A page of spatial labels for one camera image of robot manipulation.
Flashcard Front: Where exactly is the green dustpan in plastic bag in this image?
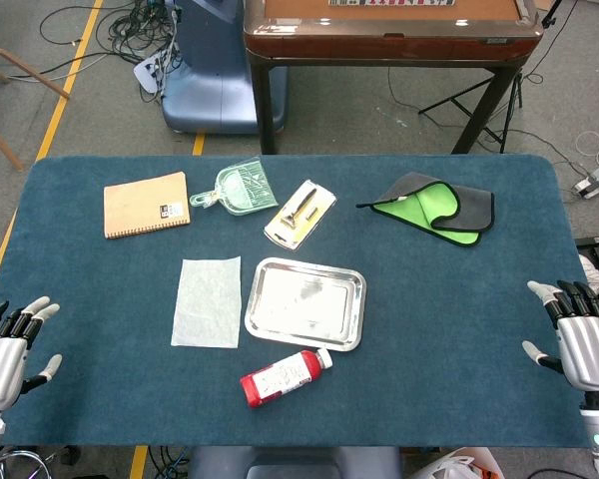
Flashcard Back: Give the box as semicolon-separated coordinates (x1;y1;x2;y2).
188;156;280;219

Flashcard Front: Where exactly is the razor in yellow blister pack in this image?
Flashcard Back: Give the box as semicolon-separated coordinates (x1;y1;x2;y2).
263;179;338;251

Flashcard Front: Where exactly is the tan spiral notebook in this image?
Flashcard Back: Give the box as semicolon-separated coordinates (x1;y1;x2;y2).
103;171;193;240

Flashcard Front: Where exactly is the white power strip with cables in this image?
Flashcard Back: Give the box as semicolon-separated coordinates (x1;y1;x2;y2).
133;53;169;95

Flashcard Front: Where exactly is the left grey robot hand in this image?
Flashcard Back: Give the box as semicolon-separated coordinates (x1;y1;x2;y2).
0;295;64;413

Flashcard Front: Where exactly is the brown mahjong table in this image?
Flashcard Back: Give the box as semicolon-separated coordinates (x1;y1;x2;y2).
243;0;545;155

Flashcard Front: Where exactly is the blue mobile robot base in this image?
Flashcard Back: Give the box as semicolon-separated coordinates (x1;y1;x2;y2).
160;0;290;135

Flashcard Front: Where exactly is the grey robot torso base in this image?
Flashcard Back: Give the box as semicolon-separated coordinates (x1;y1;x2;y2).
187;445;403;479

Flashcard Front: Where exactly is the white power strip with plugs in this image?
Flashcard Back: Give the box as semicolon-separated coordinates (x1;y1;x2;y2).
572;164;599;200

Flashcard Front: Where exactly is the white paper sheet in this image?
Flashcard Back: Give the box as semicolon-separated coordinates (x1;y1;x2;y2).
170;255;243;349

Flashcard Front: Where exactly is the white shoe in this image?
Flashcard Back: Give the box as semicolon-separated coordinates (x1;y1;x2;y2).
578;252;599;295

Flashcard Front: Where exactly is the green and grey microfiber cloth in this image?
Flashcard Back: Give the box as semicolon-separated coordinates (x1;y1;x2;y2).
354;171;496;247

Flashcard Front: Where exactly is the red juice bottle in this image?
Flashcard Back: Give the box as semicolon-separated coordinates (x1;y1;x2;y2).
239;347;334;409

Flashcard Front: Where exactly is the silver metal tray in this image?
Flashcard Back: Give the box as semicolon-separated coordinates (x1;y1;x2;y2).
243;256;368;353

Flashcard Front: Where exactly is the wooden chair with white seat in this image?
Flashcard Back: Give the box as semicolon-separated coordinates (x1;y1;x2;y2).
0;13;71;173

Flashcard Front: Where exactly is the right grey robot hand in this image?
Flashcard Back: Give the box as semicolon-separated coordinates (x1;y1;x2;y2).
521;279;599;395

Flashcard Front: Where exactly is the blue felt table mat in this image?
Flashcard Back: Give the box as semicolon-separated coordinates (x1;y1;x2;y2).
0;154;598;448

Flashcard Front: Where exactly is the white plastic bag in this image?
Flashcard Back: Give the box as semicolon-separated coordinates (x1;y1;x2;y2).
409;446;505;479

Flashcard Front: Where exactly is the black floor cable tangle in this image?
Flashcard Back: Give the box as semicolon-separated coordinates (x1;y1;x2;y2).
39;0;181;104

